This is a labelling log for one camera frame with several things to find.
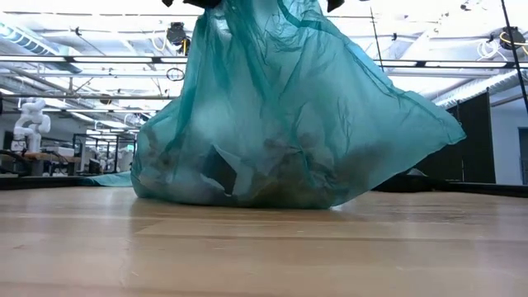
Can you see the black glove gray cuff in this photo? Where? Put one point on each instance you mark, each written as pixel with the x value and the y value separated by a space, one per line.
pixel 417 172

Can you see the teal plastic trash bag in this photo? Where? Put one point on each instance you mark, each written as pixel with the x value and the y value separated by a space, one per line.
pixel 288 103

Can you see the wooden workbench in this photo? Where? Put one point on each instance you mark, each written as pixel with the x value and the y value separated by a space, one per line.
pixel 37 158

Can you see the black partition curtain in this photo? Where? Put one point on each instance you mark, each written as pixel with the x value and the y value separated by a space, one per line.
pixel 474 140

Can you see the white robot figure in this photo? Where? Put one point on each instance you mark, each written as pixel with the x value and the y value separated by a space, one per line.
pixel 31 123

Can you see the folded teal bag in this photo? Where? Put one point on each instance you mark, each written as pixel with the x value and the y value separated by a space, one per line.
pixel 107 180

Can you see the black frame rack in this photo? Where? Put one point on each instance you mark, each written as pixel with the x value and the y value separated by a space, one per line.
pixel 116 152

